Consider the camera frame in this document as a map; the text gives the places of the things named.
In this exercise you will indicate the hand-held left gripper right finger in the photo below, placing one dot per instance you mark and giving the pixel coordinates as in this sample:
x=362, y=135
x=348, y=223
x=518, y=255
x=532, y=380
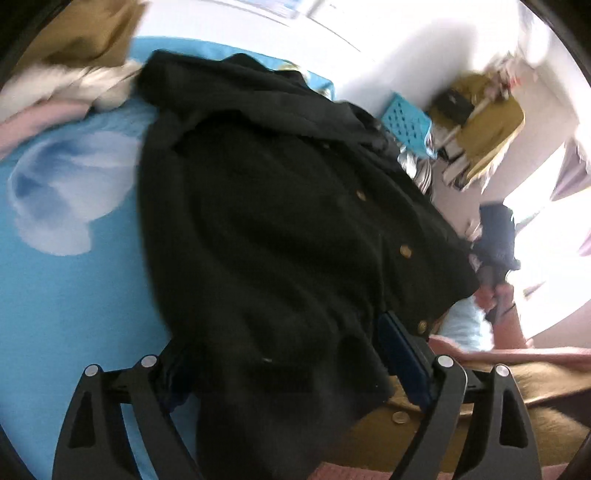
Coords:
x=401, y=350

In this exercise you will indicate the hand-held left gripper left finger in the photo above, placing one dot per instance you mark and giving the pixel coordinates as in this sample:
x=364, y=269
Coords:
x=147, y=383

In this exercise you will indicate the black buttoned coat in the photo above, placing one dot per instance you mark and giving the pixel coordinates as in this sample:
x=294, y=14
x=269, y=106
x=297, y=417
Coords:
x=277, y=230

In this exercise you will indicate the person's right forearm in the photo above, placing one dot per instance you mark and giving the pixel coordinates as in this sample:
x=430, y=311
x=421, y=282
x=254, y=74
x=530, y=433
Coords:
x=515, y=330

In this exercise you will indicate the person's right hand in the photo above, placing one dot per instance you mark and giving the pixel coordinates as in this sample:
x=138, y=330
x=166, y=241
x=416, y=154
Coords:
x=505, y=295

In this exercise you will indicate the light blue cloth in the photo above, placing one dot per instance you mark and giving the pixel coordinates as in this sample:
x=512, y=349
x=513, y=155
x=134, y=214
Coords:
x=464, y=327

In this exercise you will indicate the yellow hanging garment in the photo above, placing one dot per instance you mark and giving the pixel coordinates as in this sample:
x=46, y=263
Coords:
x=494, y=129

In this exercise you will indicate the blue floral bedsheet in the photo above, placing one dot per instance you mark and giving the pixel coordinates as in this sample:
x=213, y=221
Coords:
x=69, y=300

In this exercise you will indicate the black handbag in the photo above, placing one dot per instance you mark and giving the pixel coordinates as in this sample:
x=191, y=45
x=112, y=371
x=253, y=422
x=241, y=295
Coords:
x=452, y=106

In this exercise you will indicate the brown buttoned garment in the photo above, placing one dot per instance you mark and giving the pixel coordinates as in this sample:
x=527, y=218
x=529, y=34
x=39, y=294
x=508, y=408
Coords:
x=531, y=406

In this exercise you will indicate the blue perforated basket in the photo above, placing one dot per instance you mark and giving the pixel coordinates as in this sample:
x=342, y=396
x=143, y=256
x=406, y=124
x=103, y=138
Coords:
x=406, y=122

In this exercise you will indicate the pink cloth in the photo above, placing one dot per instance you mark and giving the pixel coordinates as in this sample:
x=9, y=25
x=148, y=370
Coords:
x=32, y=124

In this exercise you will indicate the brown cloth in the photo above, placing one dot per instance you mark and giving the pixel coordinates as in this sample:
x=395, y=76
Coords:
x=87, y=32

